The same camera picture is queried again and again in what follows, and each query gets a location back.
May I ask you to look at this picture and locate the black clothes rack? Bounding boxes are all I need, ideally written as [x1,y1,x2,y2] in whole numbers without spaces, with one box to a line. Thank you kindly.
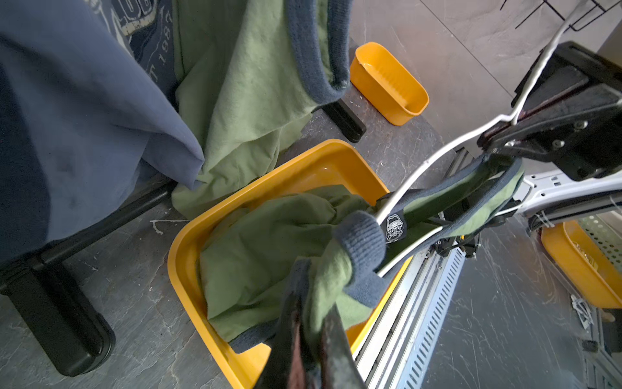
[0,96,368,378]

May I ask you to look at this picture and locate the yellow bin outside cell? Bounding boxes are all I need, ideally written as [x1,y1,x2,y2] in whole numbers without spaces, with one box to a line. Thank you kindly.
[540,217,621,309]

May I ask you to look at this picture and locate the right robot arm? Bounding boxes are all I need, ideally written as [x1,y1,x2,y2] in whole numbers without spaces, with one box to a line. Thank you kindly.
[477,41,621,231]

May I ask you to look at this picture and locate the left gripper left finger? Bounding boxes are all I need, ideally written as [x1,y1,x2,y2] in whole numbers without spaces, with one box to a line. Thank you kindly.
[254,294,316,388]

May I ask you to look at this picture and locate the metal base rail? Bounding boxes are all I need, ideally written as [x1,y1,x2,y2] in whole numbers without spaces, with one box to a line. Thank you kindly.
[354,241,466,388]

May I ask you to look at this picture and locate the black wall hook rack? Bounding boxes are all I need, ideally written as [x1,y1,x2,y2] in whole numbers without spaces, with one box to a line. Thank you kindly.
[515,0,621,32]

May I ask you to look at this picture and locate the white wire hanger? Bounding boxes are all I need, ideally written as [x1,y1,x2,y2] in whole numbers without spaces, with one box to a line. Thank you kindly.
[373,0,591,278]

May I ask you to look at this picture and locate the green tank top printed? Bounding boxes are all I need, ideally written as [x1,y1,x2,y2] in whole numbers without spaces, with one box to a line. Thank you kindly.
[199,155,524,353]

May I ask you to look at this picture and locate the small yellow bin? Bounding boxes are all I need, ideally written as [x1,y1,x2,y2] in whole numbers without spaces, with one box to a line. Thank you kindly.
[350,42,430,126]

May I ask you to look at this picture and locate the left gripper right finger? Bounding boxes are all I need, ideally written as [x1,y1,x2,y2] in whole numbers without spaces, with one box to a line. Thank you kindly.
[319,306,366,389]

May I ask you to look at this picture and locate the navy blue tank top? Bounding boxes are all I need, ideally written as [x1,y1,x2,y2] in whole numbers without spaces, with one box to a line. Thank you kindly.
[1,1,204,264]

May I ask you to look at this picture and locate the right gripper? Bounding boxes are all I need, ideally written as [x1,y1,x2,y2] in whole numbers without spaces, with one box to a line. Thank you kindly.
[478,42,621,181]

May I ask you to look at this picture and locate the large yellow tray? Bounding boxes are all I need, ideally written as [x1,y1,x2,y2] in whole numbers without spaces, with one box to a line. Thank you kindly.
[168,139,389,388]

